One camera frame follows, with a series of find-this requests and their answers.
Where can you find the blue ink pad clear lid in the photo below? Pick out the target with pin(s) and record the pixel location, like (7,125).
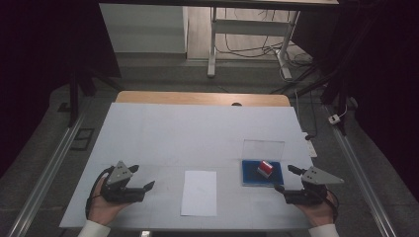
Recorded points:
(252,177)

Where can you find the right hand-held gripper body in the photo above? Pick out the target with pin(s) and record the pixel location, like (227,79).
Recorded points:
(318,177)

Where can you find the white partition panel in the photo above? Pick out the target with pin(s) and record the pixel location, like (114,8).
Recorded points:
(143,28)

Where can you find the dark round table grommet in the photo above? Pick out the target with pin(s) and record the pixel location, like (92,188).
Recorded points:
(236,104)

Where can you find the person's left hand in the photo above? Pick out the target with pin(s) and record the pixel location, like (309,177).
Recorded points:
(102,209)

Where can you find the red stamp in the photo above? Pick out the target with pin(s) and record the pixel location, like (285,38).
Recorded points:
(265,168)

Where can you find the metal floor rail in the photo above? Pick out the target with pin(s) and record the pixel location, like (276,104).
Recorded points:
(46,174)
(359,174)

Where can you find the small white paper sheet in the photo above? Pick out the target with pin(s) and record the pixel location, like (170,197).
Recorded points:
(199,194)

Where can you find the dark floor outlet plate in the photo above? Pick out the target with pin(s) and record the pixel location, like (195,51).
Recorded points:
(82,139)

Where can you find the dark curtain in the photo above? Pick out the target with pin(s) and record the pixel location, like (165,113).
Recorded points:
(39,49)
(385,65)

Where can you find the black stand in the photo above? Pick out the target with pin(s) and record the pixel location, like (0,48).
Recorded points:
(74,98)
(332,89)

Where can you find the large white table cover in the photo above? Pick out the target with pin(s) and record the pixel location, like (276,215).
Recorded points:
(184,138)

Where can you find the white desk frame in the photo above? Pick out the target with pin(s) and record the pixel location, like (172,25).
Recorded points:
(250,27)

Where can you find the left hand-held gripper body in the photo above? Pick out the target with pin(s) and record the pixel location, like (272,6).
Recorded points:
(118,174)

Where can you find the person's right hand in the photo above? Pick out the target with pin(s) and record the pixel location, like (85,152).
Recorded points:
(318,214)

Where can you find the small black plug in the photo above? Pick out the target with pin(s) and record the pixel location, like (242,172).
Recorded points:
(308,137)

